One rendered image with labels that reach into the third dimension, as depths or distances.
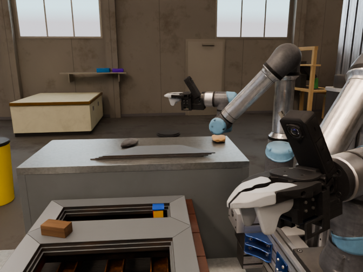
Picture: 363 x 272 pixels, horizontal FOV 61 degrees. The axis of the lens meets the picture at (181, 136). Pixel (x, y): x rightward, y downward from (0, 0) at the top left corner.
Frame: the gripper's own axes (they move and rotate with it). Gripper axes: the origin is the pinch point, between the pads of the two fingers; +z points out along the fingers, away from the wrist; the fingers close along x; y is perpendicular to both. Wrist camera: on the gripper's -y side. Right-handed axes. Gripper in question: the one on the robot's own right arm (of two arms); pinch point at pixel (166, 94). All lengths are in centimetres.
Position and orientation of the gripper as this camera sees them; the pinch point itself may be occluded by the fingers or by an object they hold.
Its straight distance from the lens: 157.1
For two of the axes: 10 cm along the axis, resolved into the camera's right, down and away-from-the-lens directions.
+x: 3.2, -3.4, 8.9
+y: 0.6, 9.4, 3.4
